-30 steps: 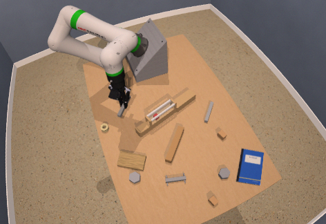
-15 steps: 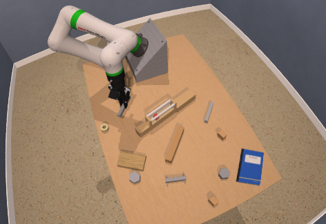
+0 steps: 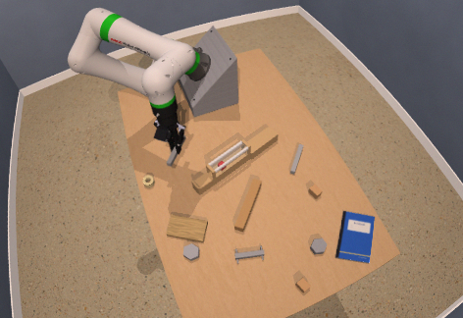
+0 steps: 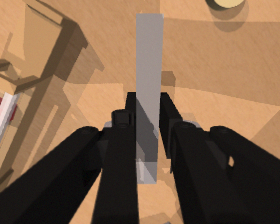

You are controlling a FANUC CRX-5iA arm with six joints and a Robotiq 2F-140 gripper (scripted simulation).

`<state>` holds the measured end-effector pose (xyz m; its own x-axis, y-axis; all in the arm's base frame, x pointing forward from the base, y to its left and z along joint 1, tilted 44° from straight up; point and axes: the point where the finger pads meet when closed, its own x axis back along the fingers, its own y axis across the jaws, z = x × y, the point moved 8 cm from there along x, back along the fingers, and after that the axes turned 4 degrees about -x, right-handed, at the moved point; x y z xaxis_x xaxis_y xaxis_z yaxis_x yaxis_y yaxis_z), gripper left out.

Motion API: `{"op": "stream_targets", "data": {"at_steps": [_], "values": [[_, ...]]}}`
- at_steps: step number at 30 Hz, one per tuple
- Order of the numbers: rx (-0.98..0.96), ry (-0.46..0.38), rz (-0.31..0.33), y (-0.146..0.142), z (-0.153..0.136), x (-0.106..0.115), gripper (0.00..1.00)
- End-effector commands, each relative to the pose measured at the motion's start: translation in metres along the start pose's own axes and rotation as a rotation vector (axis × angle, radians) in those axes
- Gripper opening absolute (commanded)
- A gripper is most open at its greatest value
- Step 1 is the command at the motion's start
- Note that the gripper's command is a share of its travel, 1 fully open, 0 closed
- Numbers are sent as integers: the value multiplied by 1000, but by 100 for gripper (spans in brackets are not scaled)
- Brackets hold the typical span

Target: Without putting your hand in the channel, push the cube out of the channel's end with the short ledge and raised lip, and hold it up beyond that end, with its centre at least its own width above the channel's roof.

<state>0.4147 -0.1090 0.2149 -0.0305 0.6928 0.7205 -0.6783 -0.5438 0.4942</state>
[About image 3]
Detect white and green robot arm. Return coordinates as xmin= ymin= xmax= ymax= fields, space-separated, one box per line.
xmin=68 ymin=8 xmax=211 ymax=119

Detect brown wooden bar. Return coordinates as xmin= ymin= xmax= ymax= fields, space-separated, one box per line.
xmin=234 ymin=179 xmax=262 ymax=232

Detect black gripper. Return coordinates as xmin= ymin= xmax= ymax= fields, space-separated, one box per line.
xmin=154 ymin=112 xmax=186 ymax=155

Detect blue notebook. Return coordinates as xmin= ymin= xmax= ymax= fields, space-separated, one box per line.
xmin=335 ymin=211 xmax=375 ymax=263

